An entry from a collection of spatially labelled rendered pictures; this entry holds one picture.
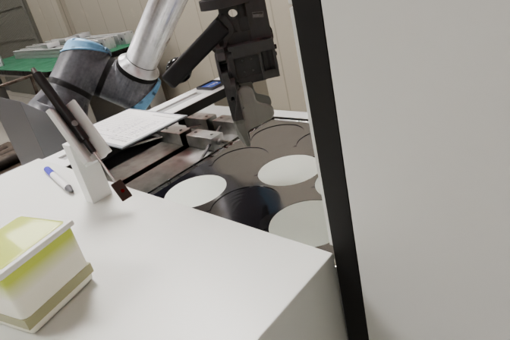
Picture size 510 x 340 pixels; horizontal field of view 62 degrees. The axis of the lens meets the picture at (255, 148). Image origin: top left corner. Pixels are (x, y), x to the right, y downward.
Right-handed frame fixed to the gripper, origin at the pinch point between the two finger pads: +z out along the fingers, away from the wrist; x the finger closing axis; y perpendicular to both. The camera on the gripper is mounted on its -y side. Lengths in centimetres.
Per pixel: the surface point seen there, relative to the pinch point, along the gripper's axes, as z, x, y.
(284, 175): 7.3, -1.8, 5.1
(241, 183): 7.2, -1.4, -1.7
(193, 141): 7.7, 22.4, -11.7
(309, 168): 7.3, -1.3, 9.0
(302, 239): 7.3, -18.5, 5.3
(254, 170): 7.2, 2.1, 0.5
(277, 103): 77, 250, 14
